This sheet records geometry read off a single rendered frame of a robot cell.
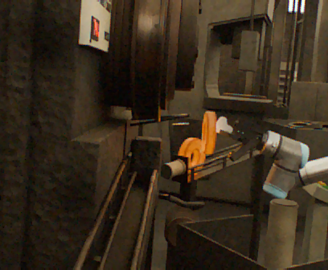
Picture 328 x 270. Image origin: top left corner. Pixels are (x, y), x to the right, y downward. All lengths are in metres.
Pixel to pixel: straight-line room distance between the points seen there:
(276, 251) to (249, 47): 2.03
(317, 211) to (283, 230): 0.18
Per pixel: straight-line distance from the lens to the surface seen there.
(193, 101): 4.11
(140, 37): 1.21
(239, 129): 1.76
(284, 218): 2.13
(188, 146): 1.88
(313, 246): 2.25
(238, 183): 4.12
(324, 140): 3.58
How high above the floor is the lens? 1.01
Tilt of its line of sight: 7 degrees down
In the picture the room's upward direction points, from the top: 5 degrees clockwise
